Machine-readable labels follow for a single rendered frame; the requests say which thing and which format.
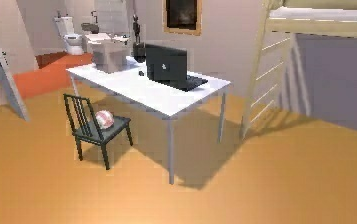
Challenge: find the white bathroom sink counter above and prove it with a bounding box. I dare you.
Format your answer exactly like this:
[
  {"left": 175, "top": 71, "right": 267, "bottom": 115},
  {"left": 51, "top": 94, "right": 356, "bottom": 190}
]
[{"left": 82, "top": 32, "right": 131, "bottom": 54}]

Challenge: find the black statuette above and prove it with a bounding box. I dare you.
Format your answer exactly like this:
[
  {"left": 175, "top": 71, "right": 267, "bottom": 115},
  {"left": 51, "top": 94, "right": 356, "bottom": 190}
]
[{"left": 131, "top": 14, "right": 147, "bottom": 64}]

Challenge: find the wood framed dark picture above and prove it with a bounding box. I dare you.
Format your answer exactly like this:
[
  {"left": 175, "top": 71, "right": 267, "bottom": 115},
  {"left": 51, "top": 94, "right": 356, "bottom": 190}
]
[{"left": 163, "top": 0, "right": 203, "bottom": 36}]

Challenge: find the grey room door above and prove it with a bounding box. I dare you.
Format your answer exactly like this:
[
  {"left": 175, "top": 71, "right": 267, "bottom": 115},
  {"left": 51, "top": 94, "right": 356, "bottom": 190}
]
[{"left": 0, "top": 15, "right": 31, "bottom": 123}]

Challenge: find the beige box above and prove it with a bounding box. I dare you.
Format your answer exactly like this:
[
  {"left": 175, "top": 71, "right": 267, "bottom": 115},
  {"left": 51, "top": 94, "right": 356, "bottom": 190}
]
[{"left": 91, "top": 40, "right": 131, "bottom": 74}]

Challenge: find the white toilet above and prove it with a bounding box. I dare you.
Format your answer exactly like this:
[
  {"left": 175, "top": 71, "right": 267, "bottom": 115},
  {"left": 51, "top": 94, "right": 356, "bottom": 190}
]
[{"left": 54, "top": 11, "right": 85, "bottom": 56}]

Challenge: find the black door handle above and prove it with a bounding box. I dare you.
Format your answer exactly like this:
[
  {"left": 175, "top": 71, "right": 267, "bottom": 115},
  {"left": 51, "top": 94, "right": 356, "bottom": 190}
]
[{"left": 0, "top": 50, "right": 10, "bottom": 66}]

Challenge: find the black laptop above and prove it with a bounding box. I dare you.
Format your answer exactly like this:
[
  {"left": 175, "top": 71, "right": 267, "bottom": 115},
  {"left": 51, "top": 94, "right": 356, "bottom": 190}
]
[{"left": 144, "top": 43, "right": 209, "bottom": 93}]

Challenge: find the pink white ball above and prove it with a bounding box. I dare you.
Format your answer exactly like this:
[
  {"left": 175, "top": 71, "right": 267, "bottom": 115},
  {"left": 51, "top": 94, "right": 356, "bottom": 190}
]
[{"left": 95, "top": 110, "right": 115, "bottom": 130}]

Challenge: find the white table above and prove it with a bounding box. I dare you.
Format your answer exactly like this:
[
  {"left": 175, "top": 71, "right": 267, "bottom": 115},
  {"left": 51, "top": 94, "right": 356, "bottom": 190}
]
[{"left": 66, "top": 55, "right": 233, "bottom": 186}]

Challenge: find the dark green chair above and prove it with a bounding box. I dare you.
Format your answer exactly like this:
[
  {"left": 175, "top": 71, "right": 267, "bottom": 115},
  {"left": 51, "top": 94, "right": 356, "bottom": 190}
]
[{"left": 63, "top": 93, "right": 134, "bottom": 171}]

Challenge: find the pale wood loft bed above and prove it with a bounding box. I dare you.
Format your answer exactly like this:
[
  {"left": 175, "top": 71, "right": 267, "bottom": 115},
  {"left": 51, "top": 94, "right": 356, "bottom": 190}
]
[{"left": 239, "top": 0, "right": 357, "bottom": 140}]

